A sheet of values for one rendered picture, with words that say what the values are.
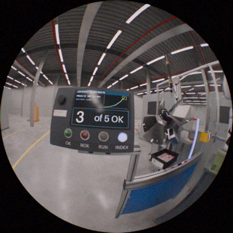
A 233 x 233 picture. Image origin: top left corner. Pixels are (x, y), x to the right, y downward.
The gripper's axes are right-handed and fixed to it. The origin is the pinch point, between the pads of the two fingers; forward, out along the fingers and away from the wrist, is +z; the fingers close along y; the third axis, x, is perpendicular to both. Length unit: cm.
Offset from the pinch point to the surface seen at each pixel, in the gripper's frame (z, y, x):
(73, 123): -19, 55, -34
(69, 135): -17, 57, -31
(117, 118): -15, 43, -33
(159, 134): 36, 9, -56
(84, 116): -19, 51, -35
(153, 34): -206, -361, -391
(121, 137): -12, 44, -29
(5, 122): -143, 600, -239
